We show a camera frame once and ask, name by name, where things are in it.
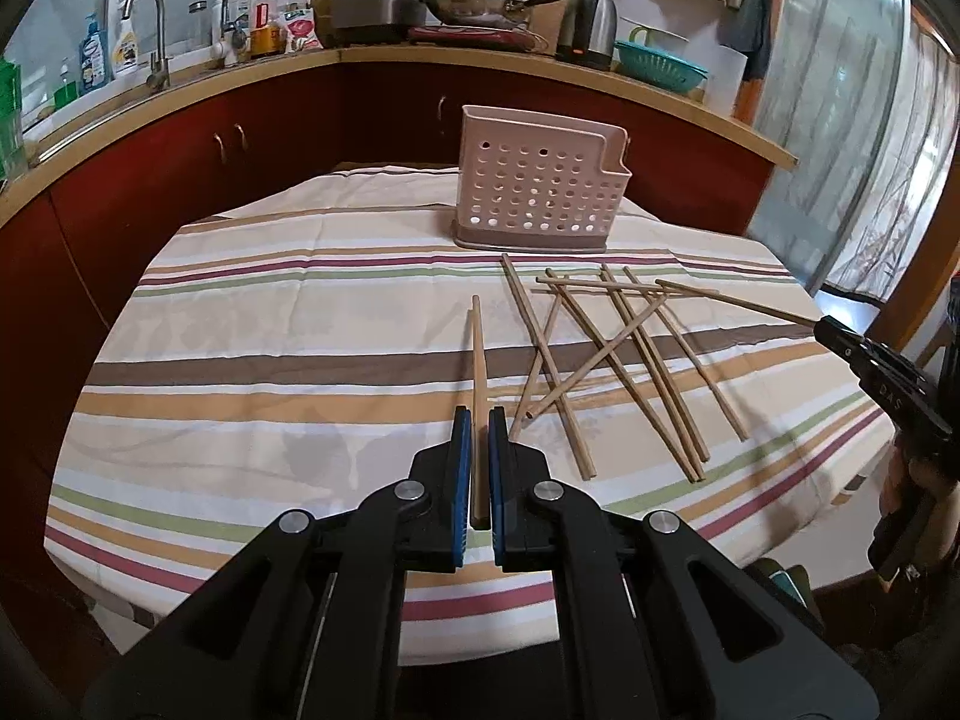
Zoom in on orange oil bottle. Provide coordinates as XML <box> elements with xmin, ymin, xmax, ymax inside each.
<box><xmin>249</xmin><ymin>0</ymin><xmax>285</xmax><ymax>59</ymax></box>

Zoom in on green plastic bottle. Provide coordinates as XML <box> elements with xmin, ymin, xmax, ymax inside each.
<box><xmin>0</xmin><ymin>59</ymin><xmax>26</xmax><ymax>181</ymax></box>

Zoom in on steel electric kettle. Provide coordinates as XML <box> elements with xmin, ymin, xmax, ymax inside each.
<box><xmin>555</xmin><ymin>0</ymin><xmax>619</xmax><ymax>71</ymax></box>

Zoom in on wooden chopstick horizontal top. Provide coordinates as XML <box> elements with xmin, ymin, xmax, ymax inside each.
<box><xmin>535</xmin><ymin>277</ymin><xmax>719</xmax><ymax>299</ymax></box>

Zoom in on blue detergent bottle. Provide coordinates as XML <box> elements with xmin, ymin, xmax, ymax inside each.
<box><xmin>80</xmin><ymin>13</ymin><xmax>109</xmax><ymax>94</ymax></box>

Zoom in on striped tablecloth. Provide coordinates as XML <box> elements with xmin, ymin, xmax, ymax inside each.
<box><xmin>42</xmin><ymin>164</ymin><xmax>898</xmax><ymax>667</ymax></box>

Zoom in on red kitchen cabinets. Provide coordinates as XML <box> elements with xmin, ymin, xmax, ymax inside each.
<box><xmin>2</xmin><ymin>64</ymin><xmax>773</xmax><ymax>640</ymax></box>

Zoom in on dark hanging cloth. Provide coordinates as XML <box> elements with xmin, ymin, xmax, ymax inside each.
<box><xmin>724</xmin><ymin>0</ymin><xmax>773</xmax><ymax>83</ymax></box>

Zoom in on wooden chopstick middle pair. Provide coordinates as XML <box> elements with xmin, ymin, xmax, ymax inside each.
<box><xmin>598</xmin><ymin>262</ymin><xmax>712</xmax><ymax>467</ymax></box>

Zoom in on small green soap bottle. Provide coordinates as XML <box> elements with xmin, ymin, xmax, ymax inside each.
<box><xmin>53</xmin><ymin>62</ymin><xmax>78</xmax><ymax>110</ymax></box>

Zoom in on wooden countertop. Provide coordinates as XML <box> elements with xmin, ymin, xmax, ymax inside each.
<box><xmin>2</xmin><ymin>44</ymin><xmax>797</xmax><ymax>221</ymax></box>

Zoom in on steel kitchen faucet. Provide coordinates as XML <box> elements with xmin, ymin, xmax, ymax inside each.
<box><xmin>120</xmin><ymin>0</ymin><xmax>171</xmax><ymax>91</ymax></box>

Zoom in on white spray cleaner bottle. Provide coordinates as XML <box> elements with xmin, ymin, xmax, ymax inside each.
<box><xmin>110</xmin><ymin>16</ymin><xmax>140</xmax><ymax>78</ymax></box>

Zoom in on wooden chopstick crossing diagonal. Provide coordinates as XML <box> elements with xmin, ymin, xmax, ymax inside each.
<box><xmin>526</xmin><ymin>296</ymin><xmax>667</xmax><ymax>421</ymax></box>

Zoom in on glass sliding door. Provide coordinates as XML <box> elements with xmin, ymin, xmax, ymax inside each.
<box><xmin>748</xmin><ymin>0</ymin><xmax>958</xmax><ymax>304</ymax></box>

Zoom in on teal plastic basket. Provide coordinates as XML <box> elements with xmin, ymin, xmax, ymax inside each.
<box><xmin>615</xmin><ymin>39</ymin><xmax>709</xmax><ymax>94</ymax></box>

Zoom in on wooden chopstick short left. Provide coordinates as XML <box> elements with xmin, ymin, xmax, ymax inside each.
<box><xmin>509</xmin><ymin>293</ymin><xmax>562</xmax><ymax>440</ymax></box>

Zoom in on wooden chopstick long middle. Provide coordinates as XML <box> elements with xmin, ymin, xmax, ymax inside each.
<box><xmin>551</xmin><ymin>284</ymin><xmax>701</xmax><ymax>483</ymax></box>

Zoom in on red white snack bag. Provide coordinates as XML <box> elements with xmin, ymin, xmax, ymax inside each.
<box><xmin>283</xmin><ymin>0</ymin><xmax>322</xmax><ymax>54</ymax></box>

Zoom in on steel wok with lid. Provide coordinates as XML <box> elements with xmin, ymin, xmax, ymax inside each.
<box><xmin>423</xmin><ymin>0</ymin><xmax>563</xmax><ymax>29</ymax></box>

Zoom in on steel rice cooker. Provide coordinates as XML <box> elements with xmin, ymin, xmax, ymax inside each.
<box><xmin>331</xmin><ymin>0</ymin><xmax>427</xmax><ymax>44</ymax></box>

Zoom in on knife block with knives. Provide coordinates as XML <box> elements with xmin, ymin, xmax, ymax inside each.
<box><xmin>311</xmin><ymin>0</ymin><xmax>338</xmax><ymax>49</ymax></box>

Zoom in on pink perforated utensil holder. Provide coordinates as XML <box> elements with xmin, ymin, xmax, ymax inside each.
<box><xmin>452</xmin><ymin>104</ymin><xmax>631</xmax><ymax>254</ymax></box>

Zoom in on red induction cooktop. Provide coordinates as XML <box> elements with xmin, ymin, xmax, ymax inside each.
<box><xmin>409</xmin><ymin>25</ymin><xmax>548</xmax><ymax>54</ymax></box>

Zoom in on person's right hand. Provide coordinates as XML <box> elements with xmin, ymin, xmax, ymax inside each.
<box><xmin>869</xmin><ymin>434</ymin><xmax>958</xmax><ymax>582</ymax></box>

